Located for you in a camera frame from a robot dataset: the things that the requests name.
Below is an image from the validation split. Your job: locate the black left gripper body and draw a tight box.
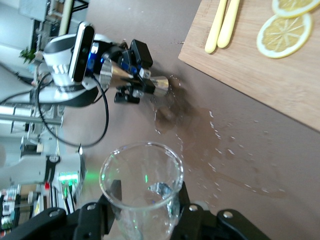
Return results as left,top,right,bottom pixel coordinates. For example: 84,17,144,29
91,42,126,73

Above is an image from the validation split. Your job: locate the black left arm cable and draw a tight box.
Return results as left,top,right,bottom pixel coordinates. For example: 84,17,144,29
34,72,110,148

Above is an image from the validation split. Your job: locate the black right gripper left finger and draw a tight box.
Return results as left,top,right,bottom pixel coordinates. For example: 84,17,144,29
0,179,123,240

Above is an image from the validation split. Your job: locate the steel double jigger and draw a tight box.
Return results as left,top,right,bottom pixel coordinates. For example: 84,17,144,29
99,59,171,97

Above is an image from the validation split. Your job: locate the wooden cutting board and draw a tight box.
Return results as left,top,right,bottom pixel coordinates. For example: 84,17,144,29
177,0,320,132

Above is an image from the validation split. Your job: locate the lemon slice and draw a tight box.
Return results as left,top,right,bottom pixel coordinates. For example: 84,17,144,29
271,0,320,19
256,12,313,59

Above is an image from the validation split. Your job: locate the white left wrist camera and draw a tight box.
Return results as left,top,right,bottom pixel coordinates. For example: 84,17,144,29
71,21,96,83

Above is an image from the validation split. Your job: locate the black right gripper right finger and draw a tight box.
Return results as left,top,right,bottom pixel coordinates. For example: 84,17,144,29
174,182,272,240

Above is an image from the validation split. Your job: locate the clear glass measuring cup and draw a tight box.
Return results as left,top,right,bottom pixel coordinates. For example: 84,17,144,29
99,141,185,240

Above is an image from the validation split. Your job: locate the aluminium frame rail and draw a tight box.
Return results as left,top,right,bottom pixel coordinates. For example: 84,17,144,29
0,104,65,126

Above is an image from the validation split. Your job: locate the brown table cover sheet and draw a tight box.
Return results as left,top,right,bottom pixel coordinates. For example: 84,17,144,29
82,0,320,240

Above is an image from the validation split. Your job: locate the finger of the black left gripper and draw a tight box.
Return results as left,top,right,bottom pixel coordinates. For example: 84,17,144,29
114,83,155,104
123,39,154,76

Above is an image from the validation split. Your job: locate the yellow plastic knife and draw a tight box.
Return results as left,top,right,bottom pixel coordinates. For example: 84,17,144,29
204,0,227,55

